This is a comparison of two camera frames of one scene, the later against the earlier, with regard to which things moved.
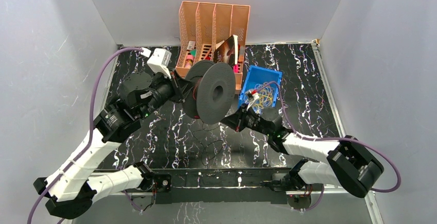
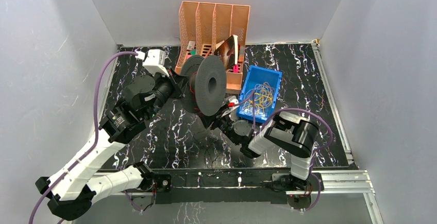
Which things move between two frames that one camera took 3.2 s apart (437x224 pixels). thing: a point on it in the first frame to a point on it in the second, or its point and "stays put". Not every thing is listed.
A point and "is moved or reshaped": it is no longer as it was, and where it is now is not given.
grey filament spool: x=211 y=91 is moved or reshaped
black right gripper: x=236 y=121 to x=219 y=118
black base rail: x=234 y=186 stays put
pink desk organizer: x=203 y=27 stays put
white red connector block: x=256 y=96 to x=233 y=99
